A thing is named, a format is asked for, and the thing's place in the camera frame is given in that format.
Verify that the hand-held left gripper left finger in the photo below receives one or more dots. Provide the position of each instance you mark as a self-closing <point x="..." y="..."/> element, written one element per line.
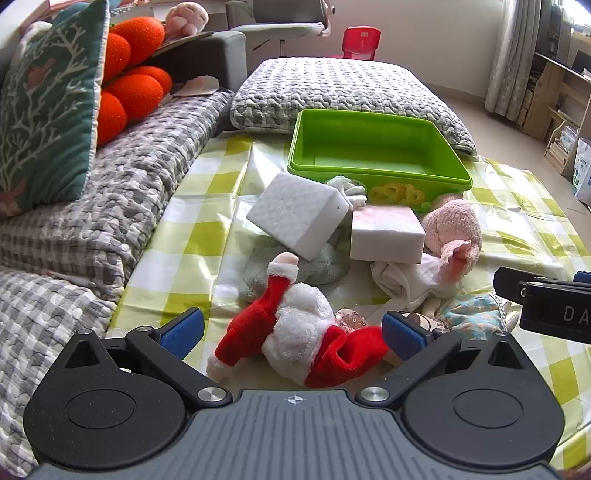
<point x="182" y="334"/>

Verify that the red white santa plush toy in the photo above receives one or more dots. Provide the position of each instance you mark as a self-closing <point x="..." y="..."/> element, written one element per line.
<point x="300" y="337"/>

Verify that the orange plush cushion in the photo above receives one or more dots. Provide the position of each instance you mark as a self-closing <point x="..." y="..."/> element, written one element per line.
<point x="134" y="78"/>

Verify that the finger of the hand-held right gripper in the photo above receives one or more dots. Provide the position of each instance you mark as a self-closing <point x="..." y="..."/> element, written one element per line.
<point x="512" y="284"/>

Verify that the white paper bag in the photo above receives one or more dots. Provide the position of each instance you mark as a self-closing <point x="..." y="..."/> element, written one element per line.
<point x="582" y="170"/>

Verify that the large white sponge block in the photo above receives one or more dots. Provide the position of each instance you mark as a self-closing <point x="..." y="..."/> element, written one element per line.
<point x="298" y="217"/>

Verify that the grey sofa with quilted cover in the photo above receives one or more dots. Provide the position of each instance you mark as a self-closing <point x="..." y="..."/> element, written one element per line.
<point x="115" y="194"/>

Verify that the red plastic chair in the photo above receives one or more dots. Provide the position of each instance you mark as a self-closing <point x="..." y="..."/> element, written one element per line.
<point x="361" y="42"/>

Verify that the green white checkered tablecloth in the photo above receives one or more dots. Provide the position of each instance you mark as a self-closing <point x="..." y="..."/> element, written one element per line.
<point x="203" y="221"/>

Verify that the light green fluffy towel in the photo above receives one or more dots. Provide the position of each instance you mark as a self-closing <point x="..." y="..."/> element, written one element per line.
<point x="323" y="267"/>

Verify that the pale pink plush toy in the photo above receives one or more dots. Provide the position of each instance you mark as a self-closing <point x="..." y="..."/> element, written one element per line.
<point x="187" y="19"/>

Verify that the grey office chair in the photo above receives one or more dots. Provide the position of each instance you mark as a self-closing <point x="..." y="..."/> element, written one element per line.
<point x="286" y="23"/>

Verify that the small white knitted cloth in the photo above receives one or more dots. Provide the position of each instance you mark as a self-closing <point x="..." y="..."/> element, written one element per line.
<point x="348" y="189"/>

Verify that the pink-stained white sponge block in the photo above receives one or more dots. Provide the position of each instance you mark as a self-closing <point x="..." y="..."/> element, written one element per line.
<point x="387" y="235"/>

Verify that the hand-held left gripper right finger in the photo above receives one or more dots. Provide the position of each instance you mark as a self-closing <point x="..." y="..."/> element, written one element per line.
<point x="406" y="339"/>

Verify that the teal coral print pillow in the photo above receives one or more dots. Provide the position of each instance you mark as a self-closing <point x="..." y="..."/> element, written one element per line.
<point x="46" y="106"/>

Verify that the beige curtain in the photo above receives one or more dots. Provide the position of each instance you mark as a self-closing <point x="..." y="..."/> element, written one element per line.
<point x="512" y="55"/>

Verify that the grey quilted cushion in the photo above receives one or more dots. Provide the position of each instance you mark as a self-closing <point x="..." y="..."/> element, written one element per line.
<point x="351" y="94"/>

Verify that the green plastic bin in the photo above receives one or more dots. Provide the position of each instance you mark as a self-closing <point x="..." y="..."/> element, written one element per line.
<point x="369" y="143"/>

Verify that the wooden shelf unit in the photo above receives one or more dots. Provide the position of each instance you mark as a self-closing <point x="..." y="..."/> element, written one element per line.
<point x="554" y="101"/>

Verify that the pink sequin item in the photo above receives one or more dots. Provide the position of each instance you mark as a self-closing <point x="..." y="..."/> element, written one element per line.
<point x="348" y="319"/>

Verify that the doll with blue dress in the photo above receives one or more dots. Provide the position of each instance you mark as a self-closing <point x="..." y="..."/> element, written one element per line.
<point x="475" y="314"/>

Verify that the white scalloped paper box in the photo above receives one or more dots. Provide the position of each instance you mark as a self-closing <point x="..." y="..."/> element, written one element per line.
<point x="196" y="86"/>

